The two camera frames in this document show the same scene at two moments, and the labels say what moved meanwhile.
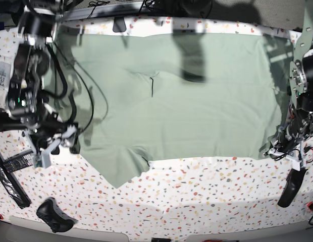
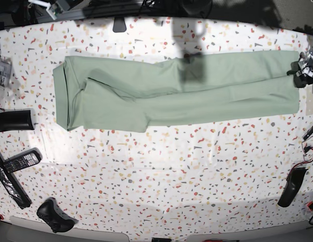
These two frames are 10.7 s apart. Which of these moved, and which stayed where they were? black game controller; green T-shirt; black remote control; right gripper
Moved: right gripper; green T-shirt
Stayed: black remote control; black game controller
